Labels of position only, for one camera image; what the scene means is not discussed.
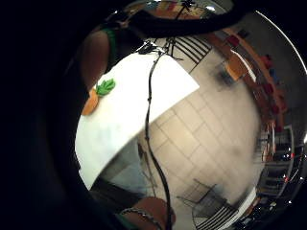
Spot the black slatted chair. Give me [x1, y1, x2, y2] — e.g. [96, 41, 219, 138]
[164, 35, 214, 74]
[176, 177, 242, 230]

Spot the black clamp mount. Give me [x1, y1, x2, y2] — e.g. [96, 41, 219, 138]
[136, 40, 161, 56]

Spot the row of red chairs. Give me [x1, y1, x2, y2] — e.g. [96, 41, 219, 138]
[225, 33, 289, 133]

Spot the small orange table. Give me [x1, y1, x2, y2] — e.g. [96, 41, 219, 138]
[224, 52, 251, 82]

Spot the black tripod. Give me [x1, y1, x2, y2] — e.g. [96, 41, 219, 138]
[174, 0, 198, 20]

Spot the green wristband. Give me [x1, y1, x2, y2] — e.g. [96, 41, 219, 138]
[104, 28, 119, 71]

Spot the silver braided bracelet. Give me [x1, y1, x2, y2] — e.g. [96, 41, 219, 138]
[119, 206, 165, 230]

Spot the shelf with dark items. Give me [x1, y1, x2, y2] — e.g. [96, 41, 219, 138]
[255, 124, 306, 200]

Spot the black cable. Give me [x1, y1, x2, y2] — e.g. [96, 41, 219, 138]
[143, 51, 174, 230]

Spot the orange carrot soft toy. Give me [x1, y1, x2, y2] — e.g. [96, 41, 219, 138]
[81, 78, 117, 117]

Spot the long wooden counter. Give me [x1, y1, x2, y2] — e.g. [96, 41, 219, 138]
[205, 28, 289, 132]

